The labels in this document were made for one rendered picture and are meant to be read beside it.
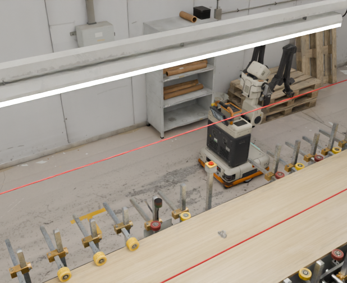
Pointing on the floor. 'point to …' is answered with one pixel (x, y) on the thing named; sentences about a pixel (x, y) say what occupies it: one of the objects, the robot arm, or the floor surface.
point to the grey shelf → (205, 78)
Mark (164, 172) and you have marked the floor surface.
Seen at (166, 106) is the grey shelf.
